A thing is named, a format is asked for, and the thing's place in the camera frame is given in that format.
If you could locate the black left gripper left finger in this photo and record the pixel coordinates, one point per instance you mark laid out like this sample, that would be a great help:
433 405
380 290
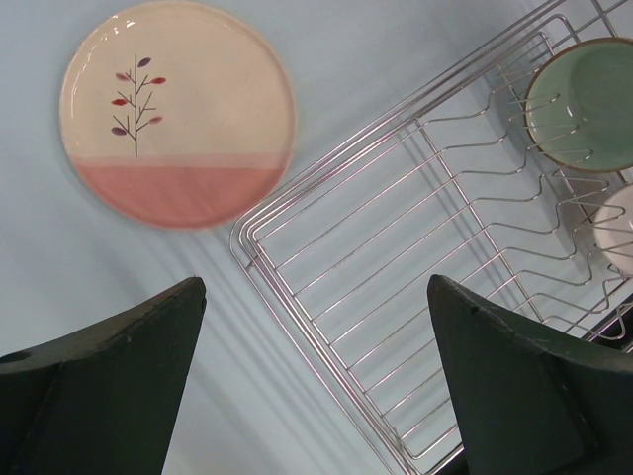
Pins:
104 399

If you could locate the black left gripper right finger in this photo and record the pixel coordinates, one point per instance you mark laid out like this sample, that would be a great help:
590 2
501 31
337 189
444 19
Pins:
529 399

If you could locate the orange bowl white inside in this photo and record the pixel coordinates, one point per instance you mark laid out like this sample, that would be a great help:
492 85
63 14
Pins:
612 230

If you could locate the metal wire dish rack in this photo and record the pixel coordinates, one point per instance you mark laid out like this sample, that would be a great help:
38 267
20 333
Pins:
446 182

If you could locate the pink cream tree plate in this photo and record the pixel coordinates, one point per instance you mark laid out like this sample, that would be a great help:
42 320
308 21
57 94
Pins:
178 115

